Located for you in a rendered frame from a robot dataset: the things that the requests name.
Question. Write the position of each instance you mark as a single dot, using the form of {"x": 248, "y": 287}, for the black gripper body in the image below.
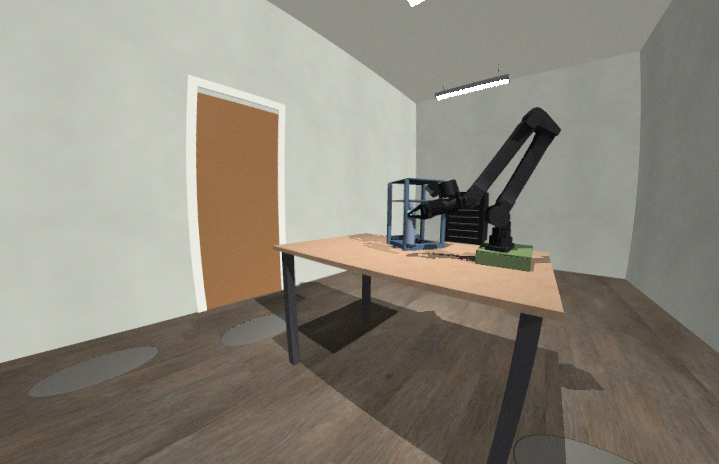
{"x": 435, "y": 212}

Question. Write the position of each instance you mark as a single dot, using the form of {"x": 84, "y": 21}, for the blue shelving unit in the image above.
{"x": 399, "y": 240}

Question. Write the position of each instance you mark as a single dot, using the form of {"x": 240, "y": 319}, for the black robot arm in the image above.
{"x": 498, "y": 215}

